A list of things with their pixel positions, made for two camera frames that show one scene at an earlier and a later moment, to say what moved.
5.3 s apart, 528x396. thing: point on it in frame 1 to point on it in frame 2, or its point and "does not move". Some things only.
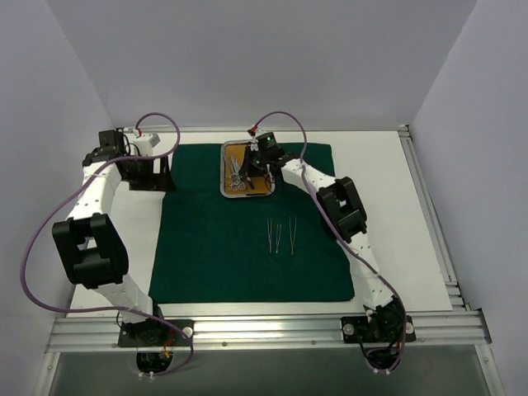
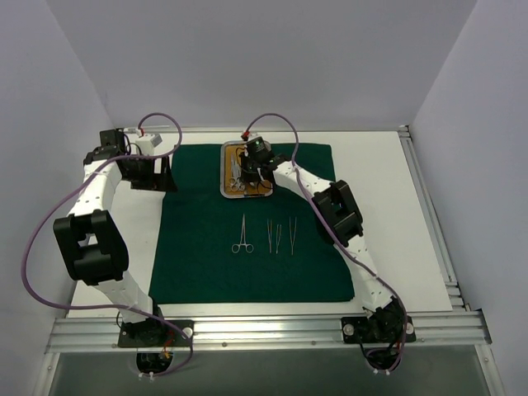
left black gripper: (154, 174) does not move
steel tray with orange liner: (232, 156) does not move
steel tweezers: (278, 242) does not move
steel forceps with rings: (237, 183) to (237, 247)
